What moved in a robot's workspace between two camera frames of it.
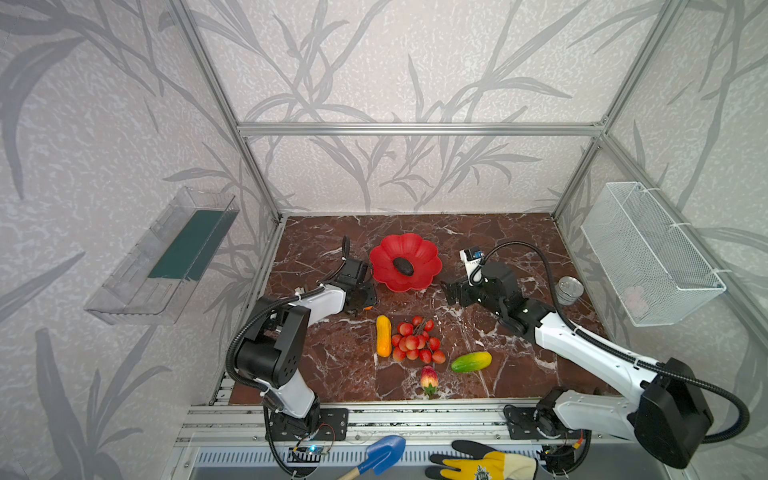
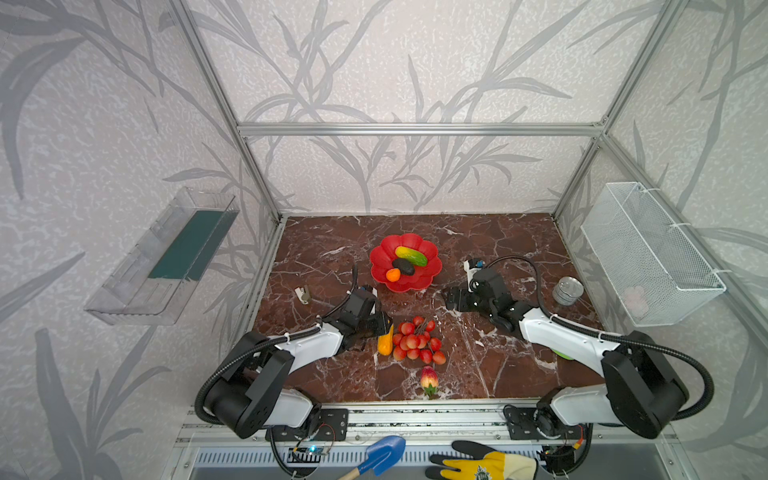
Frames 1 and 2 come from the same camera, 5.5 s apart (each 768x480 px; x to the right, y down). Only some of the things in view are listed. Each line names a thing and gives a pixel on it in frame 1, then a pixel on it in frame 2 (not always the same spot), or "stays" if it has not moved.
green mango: x=471 y=362 -> x=411 y=255
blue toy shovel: x=381 y=454 stays
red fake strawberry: x=429 y=379 stays
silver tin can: x=568 y=290 stays
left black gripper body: x=355 y=274 -> x=377 y=324
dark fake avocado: x=403 y=266 stays
